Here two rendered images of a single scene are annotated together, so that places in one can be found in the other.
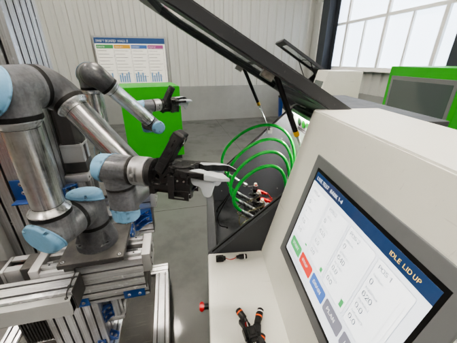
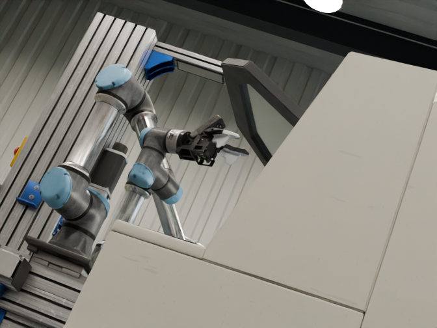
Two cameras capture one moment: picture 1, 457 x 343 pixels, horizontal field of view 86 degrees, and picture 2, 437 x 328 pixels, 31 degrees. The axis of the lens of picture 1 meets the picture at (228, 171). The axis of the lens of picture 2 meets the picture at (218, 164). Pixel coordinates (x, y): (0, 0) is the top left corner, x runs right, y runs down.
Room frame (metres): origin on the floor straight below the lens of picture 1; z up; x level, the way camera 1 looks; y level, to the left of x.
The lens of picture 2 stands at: (-1.42, -0.83, 0.48)
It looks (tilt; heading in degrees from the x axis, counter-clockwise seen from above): 23 degrees up; 24
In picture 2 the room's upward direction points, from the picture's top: 24 degrees clockwise
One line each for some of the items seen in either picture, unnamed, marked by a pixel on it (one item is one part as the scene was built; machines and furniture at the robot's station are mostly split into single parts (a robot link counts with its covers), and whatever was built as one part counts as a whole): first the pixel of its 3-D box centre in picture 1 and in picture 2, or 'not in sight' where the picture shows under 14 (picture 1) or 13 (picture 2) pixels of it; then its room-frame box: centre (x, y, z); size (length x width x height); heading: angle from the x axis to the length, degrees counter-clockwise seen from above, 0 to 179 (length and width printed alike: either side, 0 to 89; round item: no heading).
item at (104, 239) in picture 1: (95, 231); (73, 244); (0.77, 0.52, 1.09); 0.15 x 0.15 x 0.10
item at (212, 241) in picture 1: (211, 222); not in sight; (1.12, 0.09, 0.87); 0.62 x 0.04 x 0.16; 5
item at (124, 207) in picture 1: (127, 199); (149, 170); (0.60, 0.29, 1.34); 0.11 x 0.08 x 0.11; 167
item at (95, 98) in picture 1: (98, 116); (123, 220); (1.36, 0.72, 1.41); 0.15 x 0.12 x 0.55; 39
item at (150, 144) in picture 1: (152, 121); not in sight; (4.55, 1.42, 0.65); 0.95 x 0.86 x 1.30; 111
